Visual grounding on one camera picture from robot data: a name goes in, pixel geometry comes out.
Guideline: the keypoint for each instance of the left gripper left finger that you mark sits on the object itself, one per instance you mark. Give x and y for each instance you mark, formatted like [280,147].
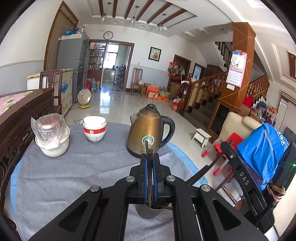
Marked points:
[140,190]

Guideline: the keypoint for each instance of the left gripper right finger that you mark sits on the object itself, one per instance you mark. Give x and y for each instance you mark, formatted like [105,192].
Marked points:
[160,172]

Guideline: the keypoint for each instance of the dark wooden chopstick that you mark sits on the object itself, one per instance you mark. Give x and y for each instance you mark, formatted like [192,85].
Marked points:
[150,191]
[196,177]

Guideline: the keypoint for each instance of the dark wooden side chair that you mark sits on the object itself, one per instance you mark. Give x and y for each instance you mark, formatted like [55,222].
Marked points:
[230,190]

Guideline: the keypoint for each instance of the grey perforated utensil holder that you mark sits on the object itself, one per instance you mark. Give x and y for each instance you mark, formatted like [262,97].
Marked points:
[147,212]

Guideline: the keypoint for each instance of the bronze electric kettle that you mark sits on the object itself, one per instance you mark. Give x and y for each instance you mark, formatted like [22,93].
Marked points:
[148,129]

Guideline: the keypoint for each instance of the small white stool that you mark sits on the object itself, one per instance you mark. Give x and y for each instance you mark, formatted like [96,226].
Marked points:
[201,136]

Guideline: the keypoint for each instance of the blue plastic bag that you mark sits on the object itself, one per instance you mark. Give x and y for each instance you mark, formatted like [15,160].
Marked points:
[262,151]

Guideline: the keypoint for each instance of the red white stacked bowls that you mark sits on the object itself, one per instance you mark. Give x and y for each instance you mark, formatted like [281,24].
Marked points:
[94,128]

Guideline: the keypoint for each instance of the cream sofa armchair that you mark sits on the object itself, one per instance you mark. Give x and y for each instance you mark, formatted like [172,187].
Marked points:
[234,123]

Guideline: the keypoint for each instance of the wooden stair railing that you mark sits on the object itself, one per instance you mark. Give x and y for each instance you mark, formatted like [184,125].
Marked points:
[201,90]

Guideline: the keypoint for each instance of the white basin with plastic bag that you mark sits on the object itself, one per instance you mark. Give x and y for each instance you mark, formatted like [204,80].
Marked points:
[51,134]

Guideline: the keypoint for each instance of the round electric heater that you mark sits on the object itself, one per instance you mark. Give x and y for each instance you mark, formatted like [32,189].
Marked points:
[83,98]

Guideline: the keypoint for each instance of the grey table cloth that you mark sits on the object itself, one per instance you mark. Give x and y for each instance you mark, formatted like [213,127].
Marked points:
[42,187]

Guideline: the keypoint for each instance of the framed flower picture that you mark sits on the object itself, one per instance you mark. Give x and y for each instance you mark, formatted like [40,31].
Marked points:
[154,54]

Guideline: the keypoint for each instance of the grey refrigerator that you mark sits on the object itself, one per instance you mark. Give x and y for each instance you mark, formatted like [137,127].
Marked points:
[74,53]

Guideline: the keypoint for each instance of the white chest freezer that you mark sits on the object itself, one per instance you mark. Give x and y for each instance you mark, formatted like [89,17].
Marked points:
[61,80]

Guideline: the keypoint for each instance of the wooden chair by wall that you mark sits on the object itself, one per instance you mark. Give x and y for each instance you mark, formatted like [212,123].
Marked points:
[137,81]

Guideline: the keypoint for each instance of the pink wall calendar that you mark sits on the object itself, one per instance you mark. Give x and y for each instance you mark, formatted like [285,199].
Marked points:
[236,68]

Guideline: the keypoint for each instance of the round wall clock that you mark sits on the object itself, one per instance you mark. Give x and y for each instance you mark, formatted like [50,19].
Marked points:
[108,35]

